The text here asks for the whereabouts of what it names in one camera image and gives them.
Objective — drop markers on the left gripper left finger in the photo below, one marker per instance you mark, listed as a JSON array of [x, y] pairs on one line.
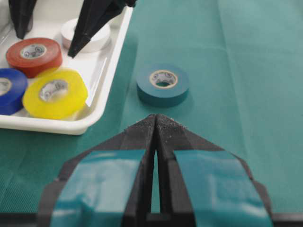
[[109, 185]]

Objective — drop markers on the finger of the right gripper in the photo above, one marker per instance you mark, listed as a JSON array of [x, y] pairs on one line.
[[93, 16], [21, 16]]

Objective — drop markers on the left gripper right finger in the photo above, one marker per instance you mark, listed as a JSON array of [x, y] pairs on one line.
[[202, 185]]

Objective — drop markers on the white tape roll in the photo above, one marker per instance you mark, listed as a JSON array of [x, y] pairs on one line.
[[99, 41]]

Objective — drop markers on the red tape roll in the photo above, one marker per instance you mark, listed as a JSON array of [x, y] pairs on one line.
[[34, 55]]

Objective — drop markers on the blue tape roll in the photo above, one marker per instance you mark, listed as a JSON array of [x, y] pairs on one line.
[[13, 84]]

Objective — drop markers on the yellow tape roll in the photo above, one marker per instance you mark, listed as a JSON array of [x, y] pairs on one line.
[[56, 94]]

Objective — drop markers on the green tape roll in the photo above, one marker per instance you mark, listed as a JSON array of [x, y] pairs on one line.
[[162, 85]]

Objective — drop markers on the white plastic tray case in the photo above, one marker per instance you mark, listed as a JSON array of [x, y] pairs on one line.
[[97, 69]]

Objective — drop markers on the green table cloth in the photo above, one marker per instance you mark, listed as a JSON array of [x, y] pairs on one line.
[[244, 59]]

